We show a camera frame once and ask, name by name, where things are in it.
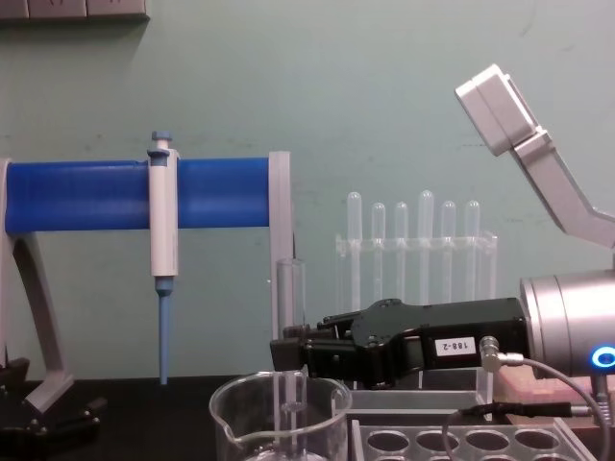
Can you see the clear acrylic dropper rack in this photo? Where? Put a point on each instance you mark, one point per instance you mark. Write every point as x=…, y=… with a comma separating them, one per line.
x=485, y=249

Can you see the clear glass tube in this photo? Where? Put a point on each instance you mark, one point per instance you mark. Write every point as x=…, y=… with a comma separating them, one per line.
x=291, y=288

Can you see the grey wall socket panel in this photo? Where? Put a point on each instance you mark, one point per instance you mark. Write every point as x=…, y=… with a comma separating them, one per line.
x=72, y=8

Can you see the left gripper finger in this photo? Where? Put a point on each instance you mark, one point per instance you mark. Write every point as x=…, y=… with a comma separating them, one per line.
x=62, y=425
x=13, y=374

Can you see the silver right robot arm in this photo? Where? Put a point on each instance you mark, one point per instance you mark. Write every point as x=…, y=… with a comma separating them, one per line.
x=557, y=322

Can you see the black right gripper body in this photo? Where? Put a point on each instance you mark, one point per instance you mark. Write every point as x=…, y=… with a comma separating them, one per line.
x=432, y=322

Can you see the clear test tube rack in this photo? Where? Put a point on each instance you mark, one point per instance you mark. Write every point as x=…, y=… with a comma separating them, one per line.
x=461, y=439

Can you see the blue and grey pipette stand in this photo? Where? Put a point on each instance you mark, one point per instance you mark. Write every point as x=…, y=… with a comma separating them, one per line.
x=86, y=197

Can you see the white and blue pipette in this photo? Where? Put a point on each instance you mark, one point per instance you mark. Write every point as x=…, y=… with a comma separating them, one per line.
x=162, y=221

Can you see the clear glass beaker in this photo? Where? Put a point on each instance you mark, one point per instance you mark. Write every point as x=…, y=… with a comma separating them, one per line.
x=307, y=427

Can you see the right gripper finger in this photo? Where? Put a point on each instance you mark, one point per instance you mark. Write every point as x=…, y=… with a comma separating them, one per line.
x=331, y=357
x=327, y=327

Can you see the pink box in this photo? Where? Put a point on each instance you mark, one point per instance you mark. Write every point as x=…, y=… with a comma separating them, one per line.
x=528, y=389

